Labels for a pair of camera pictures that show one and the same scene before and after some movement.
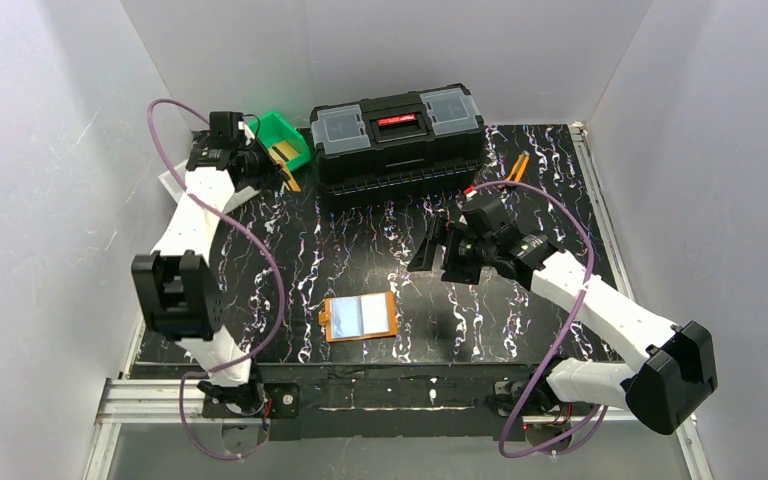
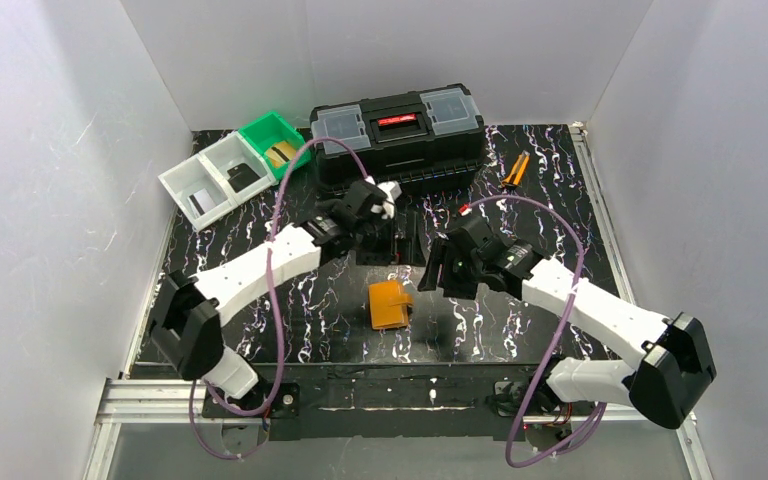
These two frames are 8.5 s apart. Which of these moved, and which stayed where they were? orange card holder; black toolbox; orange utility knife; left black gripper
Moved: left black gripper; orange card holder
Stayed: orange utility knife; black toolbox
